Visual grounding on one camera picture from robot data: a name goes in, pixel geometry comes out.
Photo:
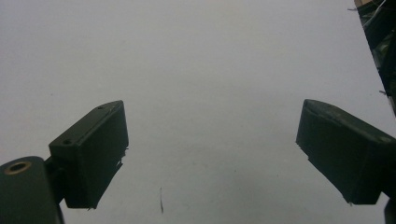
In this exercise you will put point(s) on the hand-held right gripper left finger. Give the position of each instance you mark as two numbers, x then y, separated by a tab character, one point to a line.
93	155

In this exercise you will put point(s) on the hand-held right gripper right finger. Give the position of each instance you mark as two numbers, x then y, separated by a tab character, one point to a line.
345	149

